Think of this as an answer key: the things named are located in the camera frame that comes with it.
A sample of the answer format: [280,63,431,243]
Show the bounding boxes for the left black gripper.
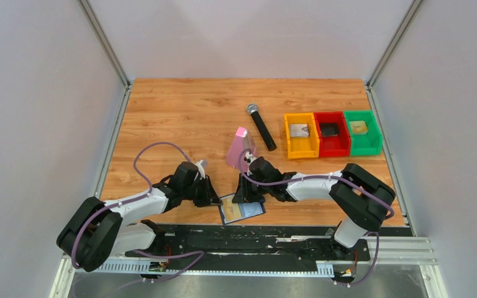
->
[182,175,224,208]

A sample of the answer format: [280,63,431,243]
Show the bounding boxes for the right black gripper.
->
[233,173,271,204]

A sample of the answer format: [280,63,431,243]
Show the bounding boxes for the blue leather card holder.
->
[219,194,266,225]

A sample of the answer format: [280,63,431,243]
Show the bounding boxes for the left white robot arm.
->
[56,160,222,272]

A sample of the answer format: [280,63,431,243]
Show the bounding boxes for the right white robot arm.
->
[237,153,396,260]

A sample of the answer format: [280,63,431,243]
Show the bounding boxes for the white cards in yellow bin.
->
[288,124,310,138]

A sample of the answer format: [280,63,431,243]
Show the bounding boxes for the black cards in red bin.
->
[319,122,340,138]

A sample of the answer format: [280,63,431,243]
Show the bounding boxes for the gold cards in green bin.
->
[348,120,368,135]

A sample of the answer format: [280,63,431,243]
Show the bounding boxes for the pink metronome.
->
[226,127,258,170]

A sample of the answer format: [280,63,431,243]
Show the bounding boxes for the yellow plastic bin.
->
[284,112,319,159]

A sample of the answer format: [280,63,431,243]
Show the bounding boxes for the black microphone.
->
[247,103,277,151]

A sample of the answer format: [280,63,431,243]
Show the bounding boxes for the red plastic bin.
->
[314,112,352,158]

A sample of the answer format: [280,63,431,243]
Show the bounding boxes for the green plastic bin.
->
[343,110,383,156]

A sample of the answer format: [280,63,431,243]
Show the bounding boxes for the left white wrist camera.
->
[194,159,208,179]

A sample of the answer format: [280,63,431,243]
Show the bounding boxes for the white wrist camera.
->
[242,151,258,165]
[194,159,208,179]

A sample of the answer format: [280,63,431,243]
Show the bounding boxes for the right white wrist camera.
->
[242,151,258,165]

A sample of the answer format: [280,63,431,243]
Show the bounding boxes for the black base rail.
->
[145,224,373,272]

